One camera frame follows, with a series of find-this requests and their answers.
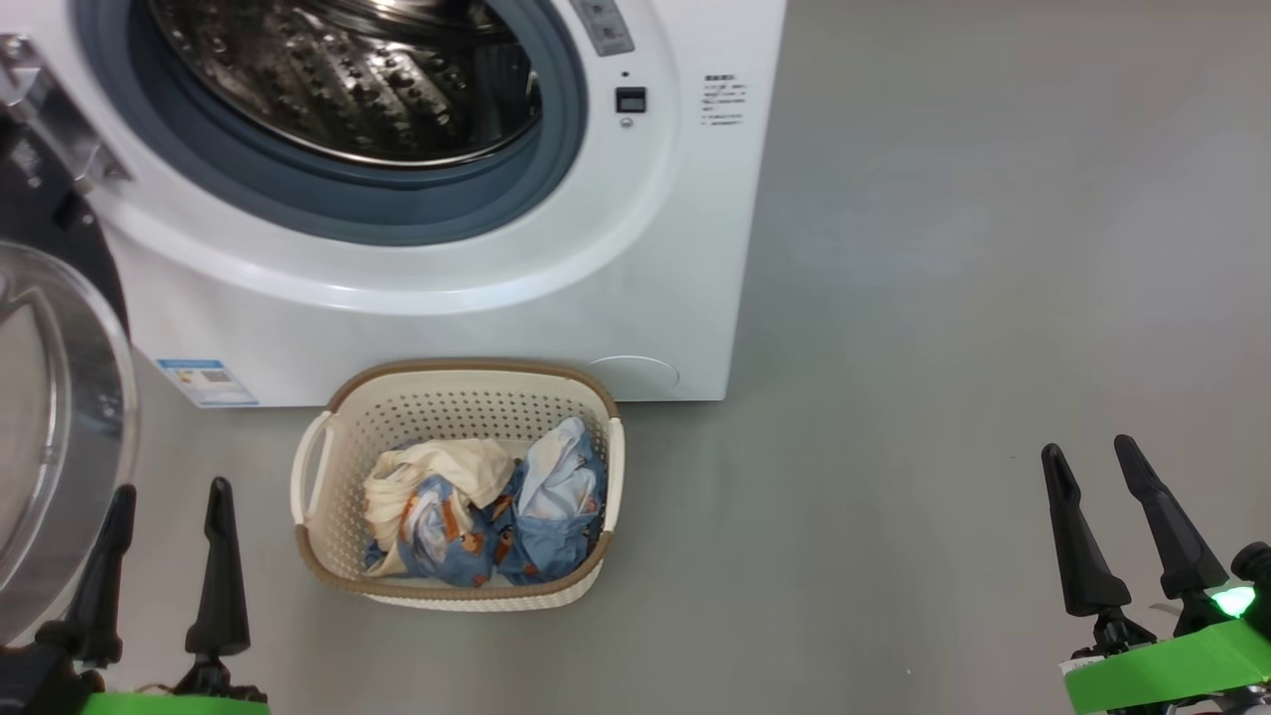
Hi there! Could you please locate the grey warning sticker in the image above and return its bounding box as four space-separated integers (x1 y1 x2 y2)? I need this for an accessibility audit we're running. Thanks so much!
569 0 636 58

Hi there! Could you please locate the washing machine glass door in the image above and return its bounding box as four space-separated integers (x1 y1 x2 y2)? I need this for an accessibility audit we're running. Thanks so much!
0 109 140 646

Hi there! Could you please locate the round white filter cover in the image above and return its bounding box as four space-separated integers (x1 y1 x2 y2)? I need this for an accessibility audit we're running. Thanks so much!
586 355 681 393

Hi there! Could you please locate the stainless steel washing machine drum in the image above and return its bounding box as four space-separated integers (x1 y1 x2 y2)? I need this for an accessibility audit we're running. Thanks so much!
149 0 542 168

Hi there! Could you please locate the cream laundry basket brown rim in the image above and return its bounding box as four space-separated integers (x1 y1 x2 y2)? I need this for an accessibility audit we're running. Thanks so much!
290 358 626 612

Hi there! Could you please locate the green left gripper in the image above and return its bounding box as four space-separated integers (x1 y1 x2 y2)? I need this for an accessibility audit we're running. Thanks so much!
35 477 271 715

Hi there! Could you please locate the grey rubber door gasket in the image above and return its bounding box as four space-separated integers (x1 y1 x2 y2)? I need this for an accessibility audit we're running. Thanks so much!
74 0 590 247

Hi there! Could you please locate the white front-load washing machine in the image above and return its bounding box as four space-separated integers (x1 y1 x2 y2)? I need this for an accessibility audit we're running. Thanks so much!
0 0 787 408

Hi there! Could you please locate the small printed text sticker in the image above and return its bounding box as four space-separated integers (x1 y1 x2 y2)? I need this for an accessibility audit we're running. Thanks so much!
701 72 748 128

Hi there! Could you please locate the blue printed garment pale lining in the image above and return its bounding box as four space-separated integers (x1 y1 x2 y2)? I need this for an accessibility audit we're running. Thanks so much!
496 416 609 585

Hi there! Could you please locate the blue energy label sticker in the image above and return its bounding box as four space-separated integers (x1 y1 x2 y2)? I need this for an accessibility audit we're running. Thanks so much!
156 358 259 408

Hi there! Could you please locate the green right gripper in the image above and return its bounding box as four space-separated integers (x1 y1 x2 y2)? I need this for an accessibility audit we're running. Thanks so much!
1041 434 1271 715

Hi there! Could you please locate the blue printed garment cream lining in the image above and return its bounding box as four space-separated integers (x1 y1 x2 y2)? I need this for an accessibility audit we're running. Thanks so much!
362 438 522 585

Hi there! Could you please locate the metal door hinge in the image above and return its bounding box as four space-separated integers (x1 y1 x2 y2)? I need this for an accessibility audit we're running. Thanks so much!
0 35 130 195

